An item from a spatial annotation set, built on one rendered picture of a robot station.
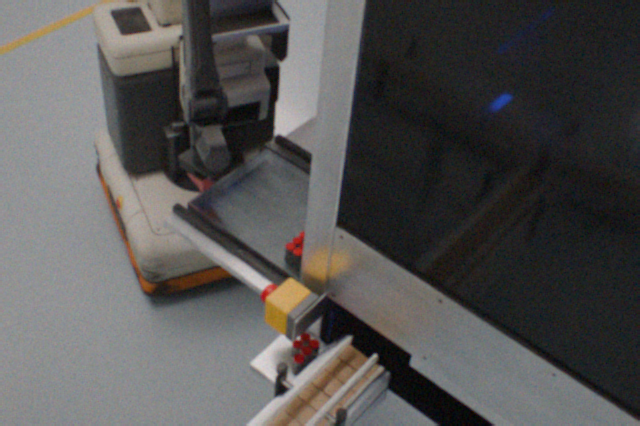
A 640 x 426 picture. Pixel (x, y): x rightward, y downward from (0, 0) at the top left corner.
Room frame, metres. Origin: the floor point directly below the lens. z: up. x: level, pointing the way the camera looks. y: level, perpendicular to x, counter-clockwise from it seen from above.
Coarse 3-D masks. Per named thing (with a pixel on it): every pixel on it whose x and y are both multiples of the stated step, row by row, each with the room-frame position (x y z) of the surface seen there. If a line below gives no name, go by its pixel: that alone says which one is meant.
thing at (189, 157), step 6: (192, 150) 1.36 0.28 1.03; (180, 156) 1.38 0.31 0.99; (186, 156) 1.38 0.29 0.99; (192, 156) 1.36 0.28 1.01; (198, 156) 1.35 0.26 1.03; (186, 162) 1.36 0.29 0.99; (192, 162) 1.36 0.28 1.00; (198, 162) 1.35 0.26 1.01; (198, 168) 1.34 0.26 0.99; (204, 168) 1.35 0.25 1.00; (228, 168) 1.36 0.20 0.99; (204, 174) 1.33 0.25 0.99; (210, 174) 1.33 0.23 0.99; (216, 174) 1.33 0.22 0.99; (210, 180) 1.32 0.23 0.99
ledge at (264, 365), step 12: (276, 348) 0.98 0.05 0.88; (288, 348) 0.98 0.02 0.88; (324, 348) 0.99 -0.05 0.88; (252, 360) 0.94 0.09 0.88; (264, 360) 0.95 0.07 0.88; (276, 360) 0.95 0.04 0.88; (288, 360) 0.95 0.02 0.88; (264, 372) 0.92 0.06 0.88; (276, 372) 0.92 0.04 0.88; (288, 372) 0.92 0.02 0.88
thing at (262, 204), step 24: (240, 168) 1.45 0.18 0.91; (264, 168) 1.49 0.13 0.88; (288, 168) 1.48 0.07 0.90; (216, 192) 1.38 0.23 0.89; (240, 192) 1.40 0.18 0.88; (264, 192) 1.41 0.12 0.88; (288, 192) 1.42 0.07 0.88; (216, 216) 1.31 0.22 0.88; (240, 216) 1.32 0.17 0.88; (264, 216) 1.33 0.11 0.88; (288, 216) 1.34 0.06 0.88; (240, 240) 1.22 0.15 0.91; (264, 240) 1.26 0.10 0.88; (288, 240) 1.27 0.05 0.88; (288, 264) 1.20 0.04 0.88
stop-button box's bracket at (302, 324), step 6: (324, 294) 1.00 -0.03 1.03; (318, 300) 0.99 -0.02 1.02; (324, 300) 1.00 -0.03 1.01; (312, 306) 0.97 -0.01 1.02; (318, 306) 0.99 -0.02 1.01; (324, 306) 1.00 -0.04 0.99; (306, 312) 0.96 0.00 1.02; (312, 312) 0.97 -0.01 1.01; (318, 312) 0.99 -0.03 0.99; (324, 312) 1.00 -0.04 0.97; (300, 318) 0.94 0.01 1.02; (306, 318) 0.96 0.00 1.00; (312, 318) 0.98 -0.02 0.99; (318, 318) 0.99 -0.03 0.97; (294, 324) 0.93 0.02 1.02; (300, 324) 0.95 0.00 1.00; (306, 324) 0.96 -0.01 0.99; (294, 330) 0.93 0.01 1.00; (300, 330) 0.95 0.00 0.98; (306, 330) 0.96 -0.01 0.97; (294, 336) 0.93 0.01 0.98
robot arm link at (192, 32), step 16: (192, 0) 1.42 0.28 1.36; (208, 0) 1.44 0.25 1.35; (192, 16) 1.41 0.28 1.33; (208, 16) 1.42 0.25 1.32; (192, 32) 1.40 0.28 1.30; (208, 32) 1.41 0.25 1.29; (192, 48) 1.39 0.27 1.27; (208, 48) 1.40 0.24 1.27; (192, 64) 1.38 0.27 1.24; (208, 64) 1.39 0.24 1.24; (192, 80) 1.36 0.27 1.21; (208, 80) 1.37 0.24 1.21; (192, 96) 1.35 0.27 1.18; (208, 96) 1.37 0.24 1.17; (192, 112) 1.34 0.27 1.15; (208, 112) 1.35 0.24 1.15
